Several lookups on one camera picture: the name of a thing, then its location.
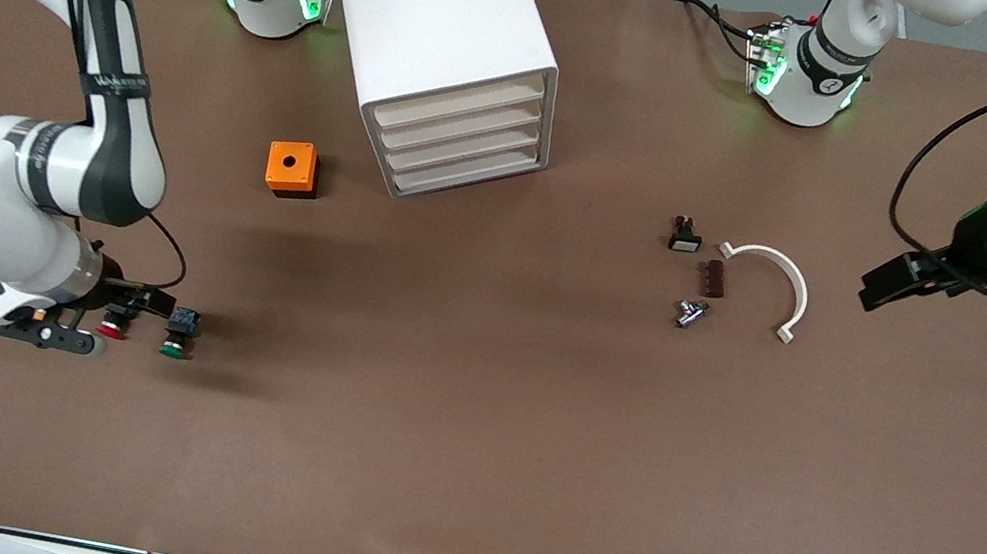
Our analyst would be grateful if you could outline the brown cylinder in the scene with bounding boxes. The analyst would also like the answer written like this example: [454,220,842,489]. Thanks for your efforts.
[693,258,730,301]

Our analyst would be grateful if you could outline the black cable on table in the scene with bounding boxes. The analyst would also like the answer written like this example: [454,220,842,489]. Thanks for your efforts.
[666,0,765,65]

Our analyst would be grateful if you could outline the red push button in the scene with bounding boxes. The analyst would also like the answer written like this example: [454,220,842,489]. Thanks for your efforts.
[94,301,141,345]

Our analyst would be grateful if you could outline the white square push button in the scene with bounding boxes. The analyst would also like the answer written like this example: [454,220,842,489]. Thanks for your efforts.
[667,213,708,257]

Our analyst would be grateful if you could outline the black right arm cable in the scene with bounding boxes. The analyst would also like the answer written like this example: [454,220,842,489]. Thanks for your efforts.
[0,0,236,296]

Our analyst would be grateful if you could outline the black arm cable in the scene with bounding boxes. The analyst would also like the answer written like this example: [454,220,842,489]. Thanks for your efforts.
[0,0,236,296]
[878,47,987,294]

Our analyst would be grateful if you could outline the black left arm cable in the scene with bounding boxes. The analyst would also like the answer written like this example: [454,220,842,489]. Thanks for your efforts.
[878,47,987,294]

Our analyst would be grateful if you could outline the orange box with hole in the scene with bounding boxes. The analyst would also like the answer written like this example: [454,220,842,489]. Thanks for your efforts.
[261,136,326,204]

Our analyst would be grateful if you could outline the white semicircular pipe clamp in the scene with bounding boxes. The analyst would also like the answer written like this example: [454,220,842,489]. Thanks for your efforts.
[705,238,817,347]

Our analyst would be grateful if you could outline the green push button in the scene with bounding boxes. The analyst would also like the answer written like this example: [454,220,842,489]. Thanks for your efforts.
[157,304,204,362]

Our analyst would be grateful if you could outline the chrome valve fitting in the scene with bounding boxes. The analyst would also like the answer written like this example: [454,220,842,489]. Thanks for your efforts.
[673,295,711,333]

